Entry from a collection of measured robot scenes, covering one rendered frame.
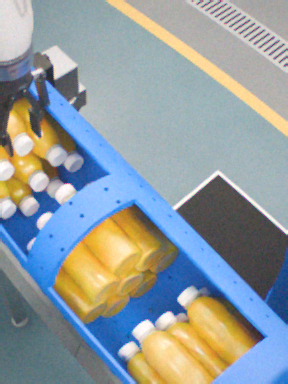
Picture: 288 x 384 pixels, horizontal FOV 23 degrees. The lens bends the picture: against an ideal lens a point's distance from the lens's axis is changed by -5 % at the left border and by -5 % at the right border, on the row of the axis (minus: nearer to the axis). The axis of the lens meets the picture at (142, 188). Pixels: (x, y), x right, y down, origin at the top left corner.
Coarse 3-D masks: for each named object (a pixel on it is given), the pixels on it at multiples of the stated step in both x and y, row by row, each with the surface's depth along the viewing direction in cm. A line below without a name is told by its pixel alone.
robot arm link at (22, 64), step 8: (24, 56) 116; (32, 56) 120; (0, 64) 115; (8, 64) 115; (16, 64) 116; (24, 64) 118; (0, 72) 117; (8, 72) 117; (16, 72) 118; (24, 72) 119; (0, 80) 119; (8, 80) 119
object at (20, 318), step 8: (0, 272) 205; (0, 280) 209; (8, 280) 212; (0, 288) 219; (8, 288) 215; (16, 288) 219; (8, 296) 219; (16, 296) 223; (8, 304) 225; (16, 304) 227; (16, 312) 231; (24, 312) 235; (16, 320) 235; (24, 320) 242
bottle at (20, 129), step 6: (12, 114) 142; (18, 114) 144; (12, 120) 141; (18, 120) 142; (12, 126) 141; (18, 126) 141; (24, 126) 143; (12, 132) 141; (18, 132) 141; (24, 132) 142; (12, 138) 141; (12, 144) 141
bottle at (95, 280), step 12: (72, 252) 131; (84, 252) 131; (72, 264) 130; (84, 264) 129; (96, 264) 130; (72, 276) 131; (84, 276) 129; (96, 276) 128; (108, 276) 128; (84, 288) 129; (96, 288) 127; (108, 288) 131; (96, 300) 130
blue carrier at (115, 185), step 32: (96, 160) 132; (32, 192) 158; (96, 192) 126; (128, 192) 127; (0, 224) 135; (32, 224) 153; (64, 224) 124; (96, 224) 124; (160, 224) 124; (32, 256) 128; (64, 256) 124; (192, 256) 121; (160, 288) 145; (224, 288) 118; (96, 320) 139; (128, 320) 142; (256, 320) 115; (96, 352) 125; (256, 352) 110
